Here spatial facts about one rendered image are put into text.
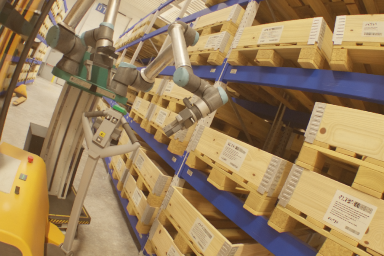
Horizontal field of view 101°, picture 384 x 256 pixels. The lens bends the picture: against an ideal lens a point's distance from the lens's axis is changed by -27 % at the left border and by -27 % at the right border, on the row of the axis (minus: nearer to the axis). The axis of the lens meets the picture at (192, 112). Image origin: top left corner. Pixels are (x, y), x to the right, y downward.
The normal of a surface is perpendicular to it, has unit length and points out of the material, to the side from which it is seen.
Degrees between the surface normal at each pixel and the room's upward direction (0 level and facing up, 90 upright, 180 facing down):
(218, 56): 90
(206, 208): 90
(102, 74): 90
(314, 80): 90
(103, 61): 66
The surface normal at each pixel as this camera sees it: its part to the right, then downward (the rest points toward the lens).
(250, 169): -0.77, -0.36
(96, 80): 0.68, 0.27
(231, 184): 0.50, 0.18
